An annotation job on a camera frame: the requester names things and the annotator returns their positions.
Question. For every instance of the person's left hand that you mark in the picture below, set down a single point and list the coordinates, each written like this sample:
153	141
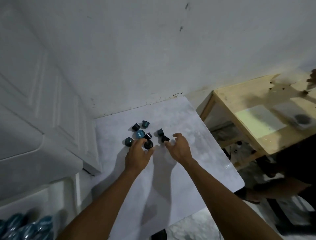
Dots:
135	157

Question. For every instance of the person's right thumb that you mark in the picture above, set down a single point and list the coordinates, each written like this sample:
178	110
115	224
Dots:
169	146

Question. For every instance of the person's right forearm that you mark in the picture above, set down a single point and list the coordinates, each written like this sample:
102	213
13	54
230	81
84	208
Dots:
222	200

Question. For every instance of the light wooden table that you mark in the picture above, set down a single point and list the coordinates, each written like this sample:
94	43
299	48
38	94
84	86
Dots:
246	95

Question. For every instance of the cluster of dark coffee capsules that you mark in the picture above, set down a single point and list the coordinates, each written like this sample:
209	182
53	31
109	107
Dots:
140	134

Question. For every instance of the white panelled door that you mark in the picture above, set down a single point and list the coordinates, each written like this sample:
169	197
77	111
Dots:
37	81

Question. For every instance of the black table leg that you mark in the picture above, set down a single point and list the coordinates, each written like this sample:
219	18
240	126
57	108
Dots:
158	235

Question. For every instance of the white paper sheet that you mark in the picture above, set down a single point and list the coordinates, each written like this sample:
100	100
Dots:
261	121

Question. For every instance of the person's right hand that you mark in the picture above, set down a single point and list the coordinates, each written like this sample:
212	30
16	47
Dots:
181	150

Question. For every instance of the white storage bin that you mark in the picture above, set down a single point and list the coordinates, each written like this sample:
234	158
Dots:
49	200

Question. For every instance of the person's left thumb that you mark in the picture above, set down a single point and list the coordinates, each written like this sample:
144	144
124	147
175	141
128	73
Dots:
152	150

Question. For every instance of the pile of blue capsules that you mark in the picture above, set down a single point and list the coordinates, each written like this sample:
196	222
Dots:
27	228

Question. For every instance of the person's left forearm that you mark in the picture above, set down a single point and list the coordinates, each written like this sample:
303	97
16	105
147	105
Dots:
103	205

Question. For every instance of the dark round object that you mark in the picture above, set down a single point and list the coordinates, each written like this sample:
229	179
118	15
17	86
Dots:
302	120

